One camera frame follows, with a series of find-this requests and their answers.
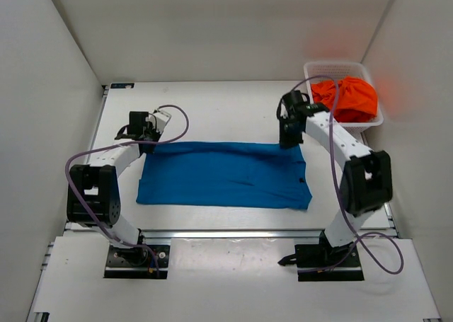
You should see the orange t shirt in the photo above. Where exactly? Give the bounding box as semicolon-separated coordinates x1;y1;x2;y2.
311;76;378;123

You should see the blue t shirt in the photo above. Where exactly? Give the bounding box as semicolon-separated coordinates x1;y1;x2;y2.
136;142;312;211

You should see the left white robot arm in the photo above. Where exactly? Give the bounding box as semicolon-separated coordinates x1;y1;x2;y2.
67;110;171;248

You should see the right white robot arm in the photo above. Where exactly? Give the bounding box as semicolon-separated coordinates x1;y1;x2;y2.
276;91;393;251

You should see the white plastic basket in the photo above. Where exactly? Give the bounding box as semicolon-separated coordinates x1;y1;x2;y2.
304;60;384;134

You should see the dark label sticker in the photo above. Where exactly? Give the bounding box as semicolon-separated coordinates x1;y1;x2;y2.
110;83;135;89

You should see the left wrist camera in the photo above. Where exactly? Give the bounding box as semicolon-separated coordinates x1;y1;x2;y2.
150;109;171;134

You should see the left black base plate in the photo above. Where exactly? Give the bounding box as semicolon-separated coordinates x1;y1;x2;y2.
103;245;171;280

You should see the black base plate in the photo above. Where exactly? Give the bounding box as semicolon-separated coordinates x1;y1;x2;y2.
277;244;365;282
103;245;171;280

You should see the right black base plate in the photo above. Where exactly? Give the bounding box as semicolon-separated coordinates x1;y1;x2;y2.
277;244;365;282

